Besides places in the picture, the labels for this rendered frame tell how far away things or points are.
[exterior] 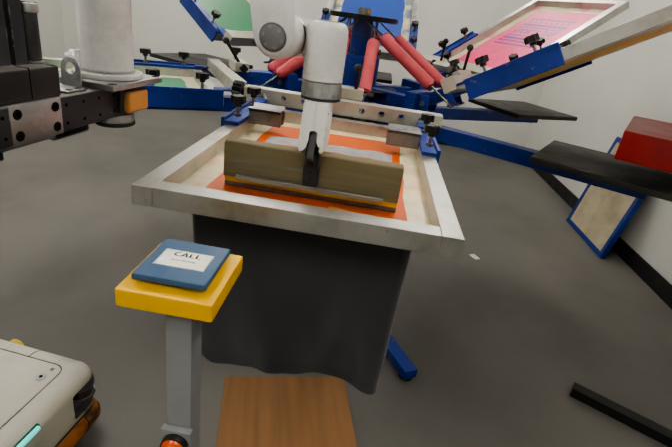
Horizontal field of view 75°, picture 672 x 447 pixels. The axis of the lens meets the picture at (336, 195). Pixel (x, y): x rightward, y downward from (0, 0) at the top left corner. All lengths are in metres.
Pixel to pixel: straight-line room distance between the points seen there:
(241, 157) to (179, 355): 0.39
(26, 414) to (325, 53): 1.16
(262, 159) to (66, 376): 0.92
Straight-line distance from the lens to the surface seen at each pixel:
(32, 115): 0.83
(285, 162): 0.88
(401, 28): 3.04
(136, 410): 1.78
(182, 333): 0.70
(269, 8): 0.78
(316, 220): 0.76
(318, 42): 0.81
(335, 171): 0.87
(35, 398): 1.50
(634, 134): 1.58
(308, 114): 0.81
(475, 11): 5.50
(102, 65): 0.97
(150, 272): 0.63
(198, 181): 0.96
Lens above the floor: 1.31
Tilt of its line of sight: 22 degrees down
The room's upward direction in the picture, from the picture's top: 8 degrees clockwise
